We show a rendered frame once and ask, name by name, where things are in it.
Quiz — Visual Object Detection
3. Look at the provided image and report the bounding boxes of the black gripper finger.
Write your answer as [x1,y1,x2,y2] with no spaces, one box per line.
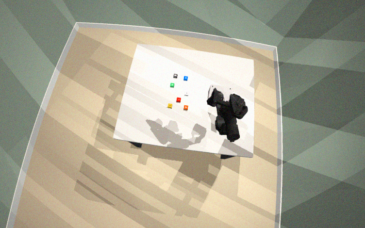
[209,88,221,104]
[229,94,244,114]

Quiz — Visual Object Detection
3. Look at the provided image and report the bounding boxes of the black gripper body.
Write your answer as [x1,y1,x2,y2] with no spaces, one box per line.
[207,95,248,121]

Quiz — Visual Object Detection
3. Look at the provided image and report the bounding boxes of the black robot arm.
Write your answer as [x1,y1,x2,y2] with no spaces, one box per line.
[215,91,246,142]

